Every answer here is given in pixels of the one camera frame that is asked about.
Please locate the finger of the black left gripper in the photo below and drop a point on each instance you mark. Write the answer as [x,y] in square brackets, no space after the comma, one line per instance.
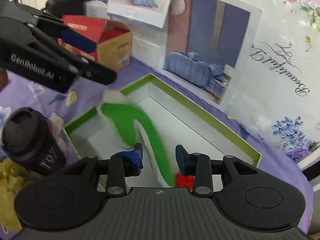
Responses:
[82,62]

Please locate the red cracker box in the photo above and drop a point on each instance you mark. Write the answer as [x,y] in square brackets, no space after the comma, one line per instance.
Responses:
[108,42]

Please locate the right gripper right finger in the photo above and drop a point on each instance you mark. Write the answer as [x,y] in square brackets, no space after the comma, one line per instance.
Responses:
[197,165]

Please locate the dark blue bedroom poster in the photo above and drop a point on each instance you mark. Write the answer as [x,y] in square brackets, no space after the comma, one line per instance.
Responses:
[206,43]

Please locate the purple floral bedsheet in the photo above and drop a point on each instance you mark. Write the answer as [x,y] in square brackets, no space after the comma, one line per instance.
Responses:
[21,92]

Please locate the green and grey plush cloth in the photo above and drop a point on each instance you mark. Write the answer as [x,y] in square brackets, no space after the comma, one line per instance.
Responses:
[128,124]

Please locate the green open gift box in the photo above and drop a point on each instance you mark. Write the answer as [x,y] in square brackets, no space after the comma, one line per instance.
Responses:
[178,120]

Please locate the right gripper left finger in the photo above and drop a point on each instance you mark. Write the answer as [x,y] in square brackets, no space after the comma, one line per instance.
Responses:
[122,165]

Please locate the black lidded coffee cup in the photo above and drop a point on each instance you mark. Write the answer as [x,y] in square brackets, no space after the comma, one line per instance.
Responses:
[28,141]

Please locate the olive yellow fluffy cloth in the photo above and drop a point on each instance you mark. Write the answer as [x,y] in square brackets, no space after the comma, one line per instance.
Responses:
[14,178]

